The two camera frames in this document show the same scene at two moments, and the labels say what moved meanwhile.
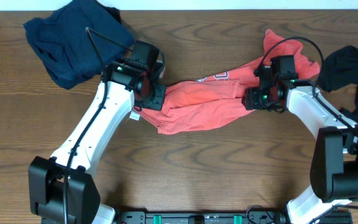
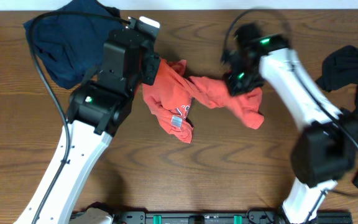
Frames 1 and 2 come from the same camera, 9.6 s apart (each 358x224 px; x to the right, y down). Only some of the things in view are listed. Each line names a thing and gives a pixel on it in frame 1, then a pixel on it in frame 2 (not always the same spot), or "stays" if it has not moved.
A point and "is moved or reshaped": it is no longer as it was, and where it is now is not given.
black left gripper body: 156,98 → 150,74
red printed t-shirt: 191,104 is moved or reshaped
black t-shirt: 351,65 stays
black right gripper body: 261,99 → 245,79
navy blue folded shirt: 63,42 stays
